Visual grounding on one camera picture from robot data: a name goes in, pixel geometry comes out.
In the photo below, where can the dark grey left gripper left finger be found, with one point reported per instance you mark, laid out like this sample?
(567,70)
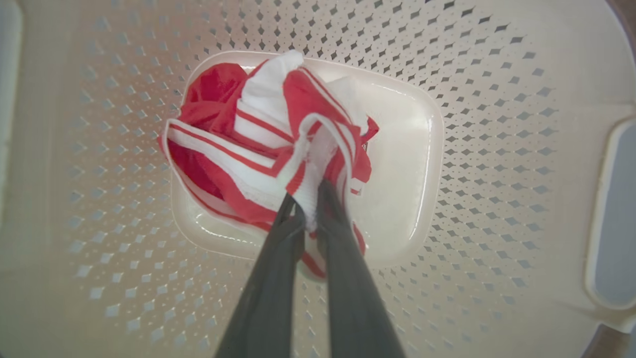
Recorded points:
(266,298)

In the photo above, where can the red and white striped garment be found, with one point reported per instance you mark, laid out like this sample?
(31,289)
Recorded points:
(258,144)

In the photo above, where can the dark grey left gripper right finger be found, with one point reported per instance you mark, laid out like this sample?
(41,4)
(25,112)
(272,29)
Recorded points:
(355,303)

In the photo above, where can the white perforated plastic laundry basket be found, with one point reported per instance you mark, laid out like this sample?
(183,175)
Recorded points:
(497,174)

